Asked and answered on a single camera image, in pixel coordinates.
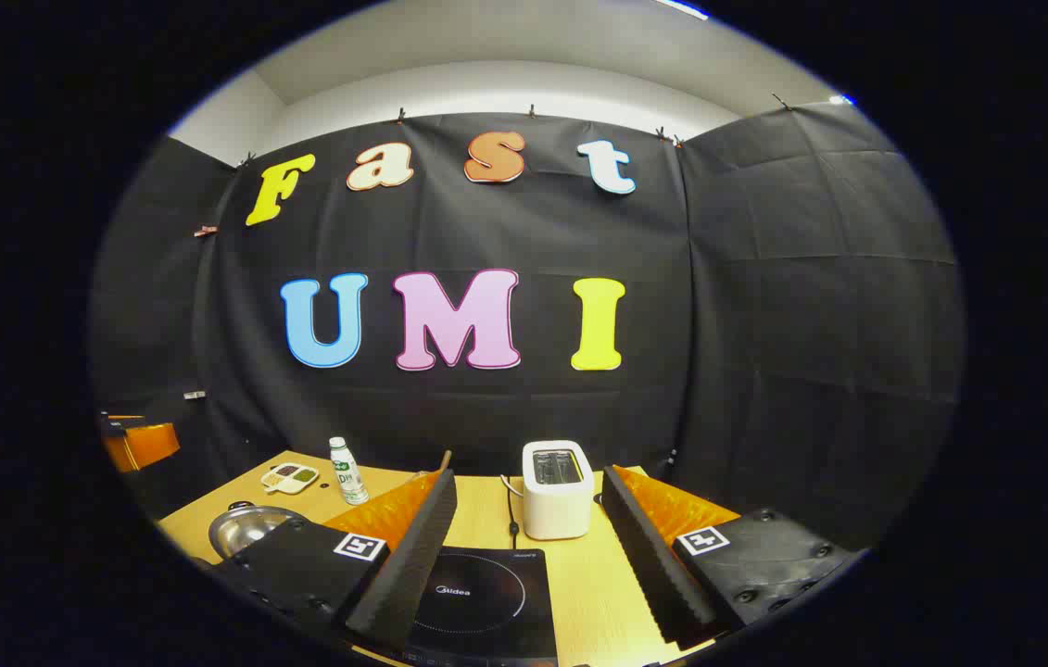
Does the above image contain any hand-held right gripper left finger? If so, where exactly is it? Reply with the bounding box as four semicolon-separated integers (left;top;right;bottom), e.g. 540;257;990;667
210;469;458;652

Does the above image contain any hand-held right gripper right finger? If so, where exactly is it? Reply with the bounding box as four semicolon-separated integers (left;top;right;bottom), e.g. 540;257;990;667
600;465;858;649

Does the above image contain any black induction cooktop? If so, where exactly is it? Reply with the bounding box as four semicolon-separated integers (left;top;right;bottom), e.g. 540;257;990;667
403;547;560;667

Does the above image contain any steel pot with black handles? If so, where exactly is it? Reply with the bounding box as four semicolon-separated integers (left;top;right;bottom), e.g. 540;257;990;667
208;501;311;561

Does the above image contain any white bottle with green label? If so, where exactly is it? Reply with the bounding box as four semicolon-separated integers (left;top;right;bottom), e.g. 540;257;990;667
329;436;371;506

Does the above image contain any white toaster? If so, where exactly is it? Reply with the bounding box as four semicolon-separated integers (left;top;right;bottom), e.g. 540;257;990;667
522;440;595;541

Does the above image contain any white divided seasoning dish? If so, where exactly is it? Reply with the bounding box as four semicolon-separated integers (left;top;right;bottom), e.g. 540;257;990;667
260;462;321;495

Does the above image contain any black and white power cable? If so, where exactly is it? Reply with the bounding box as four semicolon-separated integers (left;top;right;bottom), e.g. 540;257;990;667
500;474;524;549

